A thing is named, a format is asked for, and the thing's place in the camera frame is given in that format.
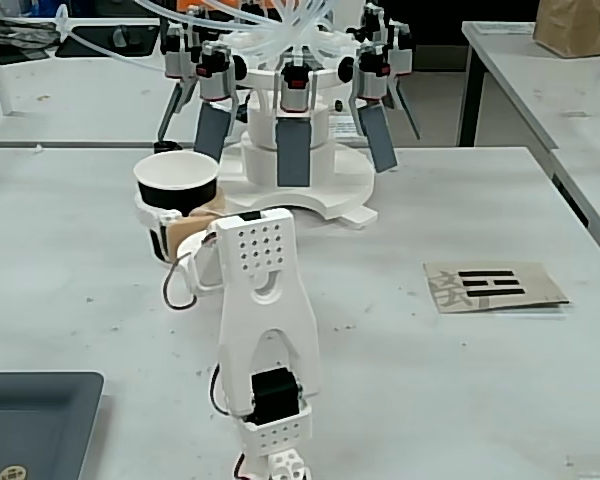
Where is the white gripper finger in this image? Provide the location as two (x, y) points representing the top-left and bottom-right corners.
(133, 192), (186, 227)

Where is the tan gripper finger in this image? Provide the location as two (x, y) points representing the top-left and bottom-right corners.
(181, 186), (229, 222)

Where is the black background tray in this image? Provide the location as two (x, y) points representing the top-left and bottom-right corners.
(54, 21), (162, 59)

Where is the printed gray card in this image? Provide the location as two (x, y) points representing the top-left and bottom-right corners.
(422, 260), (572, 316)

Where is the black paper cup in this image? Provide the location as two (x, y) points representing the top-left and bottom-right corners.
(132, 150), (222, 264)

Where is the brown paper bag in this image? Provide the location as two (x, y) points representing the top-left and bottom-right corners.
(531, 0), (600, 60)

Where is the gray flat paddle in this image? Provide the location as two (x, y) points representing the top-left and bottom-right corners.
(156, 78), (200, 146)
(356, 103), (399, 175)
(193, 103), (235, 162)
(386, 73), (423, 142)
(274, 116), (315, 188)

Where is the clear pneumatic tube bundle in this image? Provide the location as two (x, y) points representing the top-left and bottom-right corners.
(0, 0), (369, 69)

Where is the red black wrist cable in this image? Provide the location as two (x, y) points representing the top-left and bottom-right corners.
(161, 251), (200, 312)

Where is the red black elbow cable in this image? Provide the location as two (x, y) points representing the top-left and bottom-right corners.
(208, 363), (232, 417)

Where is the dark gray plastic tray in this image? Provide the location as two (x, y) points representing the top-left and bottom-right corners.
(0, 370), (106, 480)

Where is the gray side table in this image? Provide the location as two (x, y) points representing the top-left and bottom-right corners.
(457, 20), (600, 281)

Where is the white printed paper sheet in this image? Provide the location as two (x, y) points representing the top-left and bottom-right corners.
(328, 113), (364, 140)

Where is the silver black paddle actuator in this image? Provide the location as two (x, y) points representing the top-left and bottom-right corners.
(361, 1), (415, 77)
(161, 21), (200, 82)
(273, 53), (317, 119)
(338, 41), (400, 103)
(194, 41), (247, 105)

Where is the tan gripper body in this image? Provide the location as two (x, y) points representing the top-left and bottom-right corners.
(166, 214), (222, 257)

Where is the white round device base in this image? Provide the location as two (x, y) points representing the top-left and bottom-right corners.
(218, 67), (380, 231)

